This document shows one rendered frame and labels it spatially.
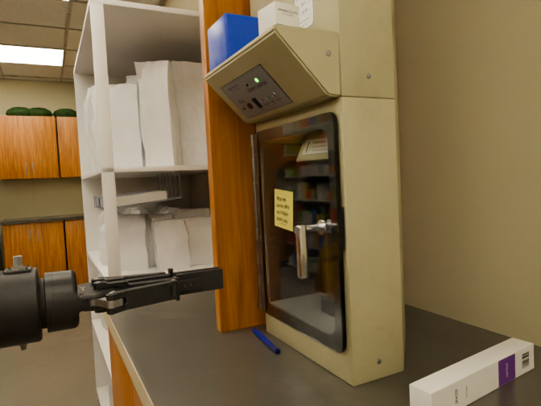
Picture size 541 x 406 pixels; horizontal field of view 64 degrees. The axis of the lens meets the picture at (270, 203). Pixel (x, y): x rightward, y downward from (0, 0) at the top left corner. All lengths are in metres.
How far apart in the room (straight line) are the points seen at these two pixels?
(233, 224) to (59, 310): 0.52
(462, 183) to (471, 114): 0.16
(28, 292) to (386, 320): 0.54
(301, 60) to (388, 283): 0.39
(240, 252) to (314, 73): 0.49
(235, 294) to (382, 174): 0.47
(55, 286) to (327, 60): 0.50
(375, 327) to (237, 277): 0.38
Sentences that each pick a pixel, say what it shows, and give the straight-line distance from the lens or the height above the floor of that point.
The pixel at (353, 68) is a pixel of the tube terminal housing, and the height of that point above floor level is 1.46.
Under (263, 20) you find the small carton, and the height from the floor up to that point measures 1.55.
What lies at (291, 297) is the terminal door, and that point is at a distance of 0.88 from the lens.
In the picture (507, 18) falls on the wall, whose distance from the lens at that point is 1.08.
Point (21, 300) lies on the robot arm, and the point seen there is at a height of 1.16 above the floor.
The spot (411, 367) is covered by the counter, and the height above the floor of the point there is 0.94.
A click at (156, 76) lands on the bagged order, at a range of 1.94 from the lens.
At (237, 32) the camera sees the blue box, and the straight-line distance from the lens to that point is 0.89.
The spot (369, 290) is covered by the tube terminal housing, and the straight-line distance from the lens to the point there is 0.75.
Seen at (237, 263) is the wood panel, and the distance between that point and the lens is 1.03.
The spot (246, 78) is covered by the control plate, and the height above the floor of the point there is 1.47.
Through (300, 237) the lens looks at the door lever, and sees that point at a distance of 0.72.
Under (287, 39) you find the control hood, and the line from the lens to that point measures 0.69.
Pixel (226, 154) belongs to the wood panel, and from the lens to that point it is 1.01.
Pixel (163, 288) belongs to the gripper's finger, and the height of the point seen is 1.15.
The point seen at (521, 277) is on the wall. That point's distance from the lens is 1.05.
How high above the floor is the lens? 1.28
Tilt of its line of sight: 3 degrees down
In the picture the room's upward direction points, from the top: 3 degrees counter-clockwise
